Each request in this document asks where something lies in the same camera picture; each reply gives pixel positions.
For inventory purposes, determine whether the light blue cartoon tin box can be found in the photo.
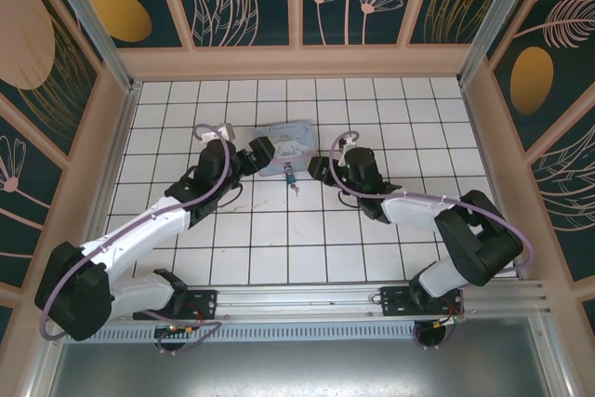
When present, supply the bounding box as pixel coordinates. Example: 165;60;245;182
253;118;320;179

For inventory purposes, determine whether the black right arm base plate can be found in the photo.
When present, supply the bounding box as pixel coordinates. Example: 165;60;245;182
379;285;466;319

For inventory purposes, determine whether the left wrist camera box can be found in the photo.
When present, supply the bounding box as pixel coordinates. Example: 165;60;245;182
200;122;236;143

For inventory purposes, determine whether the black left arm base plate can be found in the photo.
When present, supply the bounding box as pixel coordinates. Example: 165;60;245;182
133;288;219;322

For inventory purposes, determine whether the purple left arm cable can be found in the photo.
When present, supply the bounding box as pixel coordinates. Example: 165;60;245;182
40;123;228;355

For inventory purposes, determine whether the aluminium side rail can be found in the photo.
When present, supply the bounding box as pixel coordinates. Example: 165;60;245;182
459;83;524;280
69;83;143;287

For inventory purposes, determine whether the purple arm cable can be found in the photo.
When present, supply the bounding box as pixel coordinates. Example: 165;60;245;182
40;123;228;355
328;129;536;351

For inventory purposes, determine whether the grey metal sheet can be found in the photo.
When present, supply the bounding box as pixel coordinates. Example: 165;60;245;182
44;340;566;397

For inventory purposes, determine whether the slotted grey cable duct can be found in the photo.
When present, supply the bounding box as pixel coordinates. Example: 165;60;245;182
62;324;536;343

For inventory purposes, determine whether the aluminium frame post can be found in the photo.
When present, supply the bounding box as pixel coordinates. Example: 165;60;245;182
36;0;143;94
457;0;545;86

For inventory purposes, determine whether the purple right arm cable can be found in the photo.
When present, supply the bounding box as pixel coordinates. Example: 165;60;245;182
328;129;536;351

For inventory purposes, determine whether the aluminium mounting rail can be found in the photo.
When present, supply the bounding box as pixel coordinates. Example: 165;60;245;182
44;279;552;324

